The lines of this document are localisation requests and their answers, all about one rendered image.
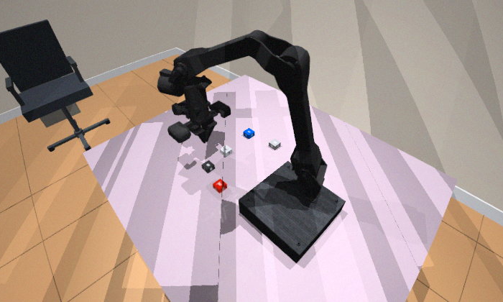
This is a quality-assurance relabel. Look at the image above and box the red block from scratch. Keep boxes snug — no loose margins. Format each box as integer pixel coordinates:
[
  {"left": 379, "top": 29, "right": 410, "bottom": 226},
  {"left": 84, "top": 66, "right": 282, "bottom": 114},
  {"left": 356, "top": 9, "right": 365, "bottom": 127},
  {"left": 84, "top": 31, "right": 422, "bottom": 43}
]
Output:
[{"left": 213, "top": 179, "right": 227, "bottom": 193}]

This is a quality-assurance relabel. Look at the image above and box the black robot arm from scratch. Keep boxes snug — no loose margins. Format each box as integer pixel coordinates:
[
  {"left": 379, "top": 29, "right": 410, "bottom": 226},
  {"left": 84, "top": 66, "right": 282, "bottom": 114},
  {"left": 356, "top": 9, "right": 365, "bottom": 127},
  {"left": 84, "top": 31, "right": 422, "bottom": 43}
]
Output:
[{"left": 157, "top": 30, "right": 327, "bottom": 203}]

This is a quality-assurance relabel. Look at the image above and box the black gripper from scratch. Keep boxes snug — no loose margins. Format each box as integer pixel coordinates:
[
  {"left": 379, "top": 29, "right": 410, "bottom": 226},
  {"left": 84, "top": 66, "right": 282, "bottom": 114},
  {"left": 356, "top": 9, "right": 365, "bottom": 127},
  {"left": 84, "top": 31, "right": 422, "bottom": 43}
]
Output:
[{"left": 167, "top": 99, "right": 231, "bottom": 143}]

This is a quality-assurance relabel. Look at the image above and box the blue block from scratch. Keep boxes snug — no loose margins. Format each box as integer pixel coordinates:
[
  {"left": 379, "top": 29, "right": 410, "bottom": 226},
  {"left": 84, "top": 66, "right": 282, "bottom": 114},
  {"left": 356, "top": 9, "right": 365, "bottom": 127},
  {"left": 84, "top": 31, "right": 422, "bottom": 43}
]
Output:
[{"left": 243, "top": 128, "right": 254, "bottom": 139}]

